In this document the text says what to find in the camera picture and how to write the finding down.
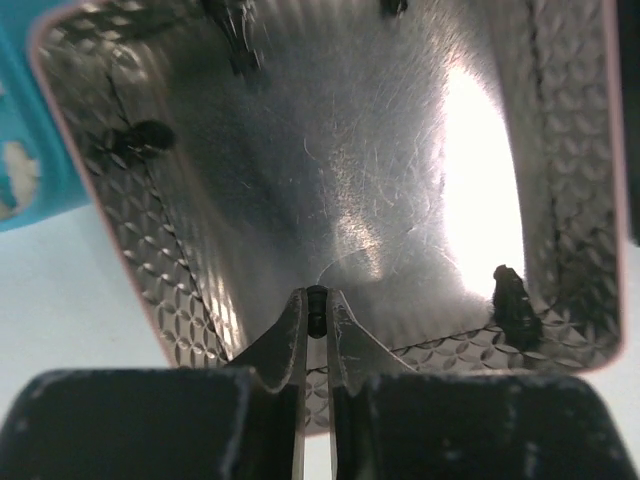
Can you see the pink plastic tray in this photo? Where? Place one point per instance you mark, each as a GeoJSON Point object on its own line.
{"type": "Point", "coordinates": [395, 151]}

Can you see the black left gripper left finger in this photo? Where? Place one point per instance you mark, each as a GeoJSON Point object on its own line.
{"type": "Point", "coordinates": [241, 421]}

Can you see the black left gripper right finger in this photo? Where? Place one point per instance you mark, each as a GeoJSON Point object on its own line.
{"type": "Point", "coordinates": [391, 422]}

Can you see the black chess piece eleventh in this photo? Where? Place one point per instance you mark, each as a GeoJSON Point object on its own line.
{"type": "Point", "coordinates": [512, 310]}

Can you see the blue plastic tray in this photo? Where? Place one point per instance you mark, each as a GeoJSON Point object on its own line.
{"type": "Point", "coordinates": [38, 179]}

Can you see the black chess pieces cluster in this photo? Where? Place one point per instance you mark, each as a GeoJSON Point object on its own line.
{"type": "Point", "coordinates": [233, 22]}

